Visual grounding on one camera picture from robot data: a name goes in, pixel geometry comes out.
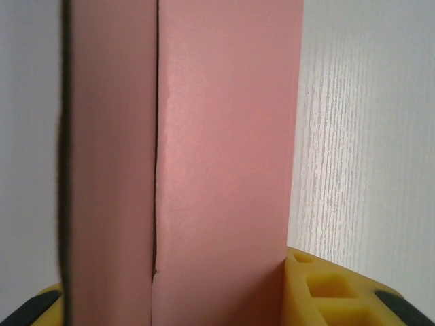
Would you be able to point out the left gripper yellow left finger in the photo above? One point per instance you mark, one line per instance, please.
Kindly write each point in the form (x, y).
(27, 309)

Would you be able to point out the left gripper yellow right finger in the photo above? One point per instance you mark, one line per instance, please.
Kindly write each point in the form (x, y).
(340, 299)

